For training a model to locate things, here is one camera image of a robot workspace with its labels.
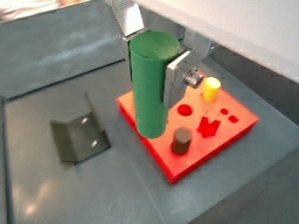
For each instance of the black angle bracket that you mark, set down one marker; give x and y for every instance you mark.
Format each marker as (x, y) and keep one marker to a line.
(82, 137)

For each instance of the red peg board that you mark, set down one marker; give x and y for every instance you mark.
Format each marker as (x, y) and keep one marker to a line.
(217, 123)

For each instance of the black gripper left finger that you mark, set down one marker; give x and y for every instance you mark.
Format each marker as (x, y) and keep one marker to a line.
(130, 21)

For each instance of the green cylinder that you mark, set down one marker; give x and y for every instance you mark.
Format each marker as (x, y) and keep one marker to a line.
(152, 49)

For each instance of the yellow peg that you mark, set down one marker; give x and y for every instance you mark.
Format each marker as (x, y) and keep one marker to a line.
(210, 89)

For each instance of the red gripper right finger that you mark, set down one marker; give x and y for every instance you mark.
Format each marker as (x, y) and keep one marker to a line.
(182, 71)

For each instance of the dark hexagonal peg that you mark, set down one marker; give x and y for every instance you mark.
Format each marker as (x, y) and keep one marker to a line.
(182, 141)

